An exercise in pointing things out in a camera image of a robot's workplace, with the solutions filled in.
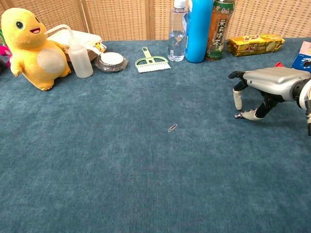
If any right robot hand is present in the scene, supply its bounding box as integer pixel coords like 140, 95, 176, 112
228, 67, 311, 120

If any silver beaded metal rod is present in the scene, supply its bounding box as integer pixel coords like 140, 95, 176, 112
234, 109, 258, 119

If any green brush with white bristles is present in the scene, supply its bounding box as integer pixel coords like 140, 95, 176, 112
135, 47, 172, 74

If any blue cookie box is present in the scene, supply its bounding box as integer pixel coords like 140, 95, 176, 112
290, 41, 311, 73

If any yellow biscuit package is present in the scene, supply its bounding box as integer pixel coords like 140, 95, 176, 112
227, 33, 286, 57

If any green tea drink bottle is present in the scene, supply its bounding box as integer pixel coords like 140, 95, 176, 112
205, 0, 236, 61

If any blue cylindrical bottle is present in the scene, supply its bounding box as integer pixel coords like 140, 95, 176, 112
185, 0, 214, 64

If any clear plastic water bottle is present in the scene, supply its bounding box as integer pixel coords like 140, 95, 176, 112
167, 0, 188, 62

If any blue table cloth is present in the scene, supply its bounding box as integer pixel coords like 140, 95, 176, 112
0, 37, 311, 233

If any round foil-wrapped white disc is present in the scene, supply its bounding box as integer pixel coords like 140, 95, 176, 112
94, 51, 129, 73

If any woven rattan folding screen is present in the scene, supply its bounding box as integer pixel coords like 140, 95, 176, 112
0, 0, 311, 41

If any colourful snack packet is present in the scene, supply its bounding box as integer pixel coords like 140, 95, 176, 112
93, 41, 107, 54

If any white takeaway food box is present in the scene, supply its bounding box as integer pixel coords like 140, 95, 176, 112
47, 30, 103, 62

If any white squeeze wash bottle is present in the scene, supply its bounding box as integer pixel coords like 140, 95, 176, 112
44, 24, 94, 79

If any yellow plush dinosaur toy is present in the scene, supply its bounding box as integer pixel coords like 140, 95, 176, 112
0, 7, 72, 92

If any pink plush toy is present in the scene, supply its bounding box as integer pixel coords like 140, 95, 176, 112
0, 29, 13, 73

